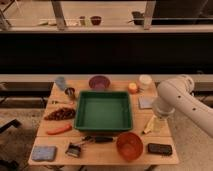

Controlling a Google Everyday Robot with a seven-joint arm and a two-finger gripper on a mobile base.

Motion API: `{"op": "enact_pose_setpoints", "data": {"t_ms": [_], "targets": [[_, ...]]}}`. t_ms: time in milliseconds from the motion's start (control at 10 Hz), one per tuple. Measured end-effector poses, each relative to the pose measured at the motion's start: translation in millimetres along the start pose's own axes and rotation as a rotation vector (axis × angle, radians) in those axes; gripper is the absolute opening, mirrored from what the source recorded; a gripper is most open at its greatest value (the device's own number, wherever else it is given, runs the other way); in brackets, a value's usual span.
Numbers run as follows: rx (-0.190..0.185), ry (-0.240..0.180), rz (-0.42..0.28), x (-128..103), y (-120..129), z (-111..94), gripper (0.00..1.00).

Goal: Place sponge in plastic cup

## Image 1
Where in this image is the blue sponge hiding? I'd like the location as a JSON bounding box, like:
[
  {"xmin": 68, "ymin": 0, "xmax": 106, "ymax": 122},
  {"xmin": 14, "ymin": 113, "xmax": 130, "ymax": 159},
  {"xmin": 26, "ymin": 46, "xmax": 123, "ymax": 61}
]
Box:
[{"xmin": 31, "ymin": 146, "xmax": 57, "ymax": 162}]

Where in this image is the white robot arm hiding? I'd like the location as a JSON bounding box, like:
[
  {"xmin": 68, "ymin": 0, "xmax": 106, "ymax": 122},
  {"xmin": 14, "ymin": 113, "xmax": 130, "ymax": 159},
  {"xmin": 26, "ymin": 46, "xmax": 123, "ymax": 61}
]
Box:
[{"xmin": 152, "ymin": 75, "xmax": 213, "ymax": 137}]

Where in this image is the small metal cup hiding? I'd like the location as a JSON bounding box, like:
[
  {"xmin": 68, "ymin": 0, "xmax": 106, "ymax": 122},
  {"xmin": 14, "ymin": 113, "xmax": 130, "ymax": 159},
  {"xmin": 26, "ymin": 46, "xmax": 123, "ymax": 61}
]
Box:
[{"xmin": 65, "ymin": 87, "xmax": 75, "ymax": 100}]

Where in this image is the blue plastic cup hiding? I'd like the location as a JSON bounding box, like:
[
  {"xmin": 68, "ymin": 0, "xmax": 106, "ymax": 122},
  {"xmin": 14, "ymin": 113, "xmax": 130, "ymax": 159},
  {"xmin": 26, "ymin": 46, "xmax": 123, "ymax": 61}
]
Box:
[{"xmin": 55, "ymin": 77, "xmax": 67, "ymax": 91}]

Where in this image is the blue grey cloth square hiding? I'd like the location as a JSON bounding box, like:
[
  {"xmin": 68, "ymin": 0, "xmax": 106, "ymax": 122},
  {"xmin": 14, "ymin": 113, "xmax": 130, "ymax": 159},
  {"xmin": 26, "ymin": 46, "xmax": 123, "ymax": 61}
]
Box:
[{"xmin": 138, "ymin": 97, "xmax": 154, "ymax": 109}]

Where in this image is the black rectangular eraser block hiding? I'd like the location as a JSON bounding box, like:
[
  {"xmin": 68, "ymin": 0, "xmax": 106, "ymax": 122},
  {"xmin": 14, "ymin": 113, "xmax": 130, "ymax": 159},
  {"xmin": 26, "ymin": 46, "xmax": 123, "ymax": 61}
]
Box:
[{"xmin": 147, "ymin": 143, "xmax": 173, "ymax": 156}]

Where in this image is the orange plastic bowl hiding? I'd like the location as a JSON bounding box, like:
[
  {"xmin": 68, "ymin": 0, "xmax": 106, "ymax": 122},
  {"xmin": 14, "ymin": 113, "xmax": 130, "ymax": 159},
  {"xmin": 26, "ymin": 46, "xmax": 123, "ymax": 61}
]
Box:
[{"xmin": 116, "ymin": 132, "xmax": 143, "ymax": 162}]

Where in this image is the white lidded container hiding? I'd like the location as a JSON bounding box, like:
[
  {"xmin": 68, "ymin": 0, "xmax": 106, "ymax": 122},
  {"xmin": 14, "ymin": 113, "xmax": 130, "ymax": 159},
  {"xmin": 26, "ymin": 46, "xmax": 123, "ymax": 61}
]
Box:
[{"xmin": 139, "ymin": 75, "xmax": 152, "ymax": 90}]

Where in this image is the green plastic tray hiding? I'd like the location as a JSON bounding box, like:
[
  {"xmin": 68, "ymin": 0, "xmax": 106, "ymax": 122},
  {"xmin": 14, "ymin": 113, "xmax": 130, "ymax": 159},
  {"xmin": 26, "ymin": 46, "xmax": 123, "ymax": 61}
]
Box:
[{"xmin": 74, "ymin": 91, "xmax": 133, "ymax": 132}]

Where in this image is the orange carrot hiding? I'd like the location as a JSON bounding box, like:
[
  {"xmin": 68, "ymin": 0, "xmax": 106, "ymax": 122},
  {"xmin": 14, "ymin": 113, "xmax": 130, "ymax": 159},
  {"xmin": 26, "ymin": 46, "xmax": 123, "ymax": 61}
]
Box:
[{"xmin": 46, "ymin": 124, "xmax": 72, "ymax": 135}]

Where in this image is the dark background pot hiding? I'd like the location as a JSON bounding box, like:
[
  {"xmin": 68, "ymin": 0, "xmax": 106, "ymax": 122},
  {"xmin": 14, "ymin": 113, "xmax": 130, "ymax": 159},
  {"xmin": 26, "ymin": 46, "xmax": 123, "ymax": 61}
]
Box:
[{"xmin": 131, "ymin": 11, "xmax": 144, "ymax": 25}]

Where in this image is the dark red background bowl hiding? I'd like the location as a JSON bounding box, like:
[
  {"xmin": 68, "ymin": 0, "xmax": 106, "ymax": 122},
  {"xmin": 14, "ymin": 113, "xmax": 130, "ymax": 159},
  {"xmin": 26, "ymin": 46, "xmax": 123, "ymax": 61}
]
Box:
[{"xmin": 90, "ymin": 16, "xmax": 102, "ymax": 25}]

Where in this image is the small background jar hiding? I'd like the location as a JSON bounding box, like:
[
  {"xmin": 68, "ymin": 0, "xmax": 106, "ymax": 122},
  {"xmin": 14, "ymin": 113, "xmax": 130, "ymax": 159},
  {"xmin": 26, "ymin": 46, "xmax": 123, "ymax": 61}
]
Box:
[{"xmin": 79, "ymin": 16, "xmax": 86, "ymax": 26}]

